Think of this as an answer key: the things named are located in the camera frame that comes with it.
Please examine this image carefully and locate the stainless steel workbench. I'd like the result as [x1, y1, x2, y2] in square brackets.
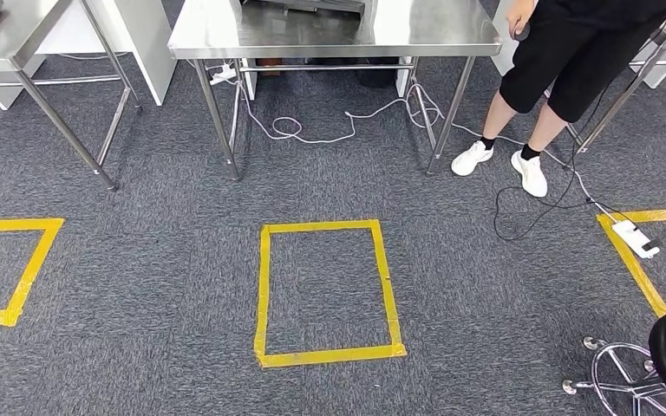
[167, 0, 504, 182]

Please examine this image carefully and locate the yellow floor tape square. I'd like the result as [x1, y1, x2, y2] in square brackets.
[0, 217, 65, 328]
[253, 218, 408, 369]
[596, 207, 666, 319]

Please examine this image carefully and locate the white panel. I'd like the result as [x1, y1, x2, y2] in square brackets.
[491, 0, 541, 77]

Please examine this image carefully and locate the white cabinet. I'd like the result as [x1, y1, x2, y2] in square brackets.
[0, 0, 178, 111]

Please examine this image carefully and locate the person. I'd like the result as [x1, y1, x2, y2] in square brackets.
[450, 0, 666, 199]

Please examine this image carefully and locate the white power strip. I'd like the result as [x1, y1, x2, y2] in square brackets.
[611, 219, 662, 259]

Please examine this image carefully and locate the stainless steel table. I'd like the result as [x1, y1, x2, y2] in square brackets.
[0, 0, 141, 192]
[562, 0, 666, 156]

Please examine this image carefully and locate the white floor cable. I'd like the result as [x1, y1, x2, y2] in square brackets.
[186, 54, 618, 217]

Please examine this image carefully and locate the black floor cable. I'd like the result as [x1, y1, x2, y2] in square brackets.
[493, 86, 666, 243]

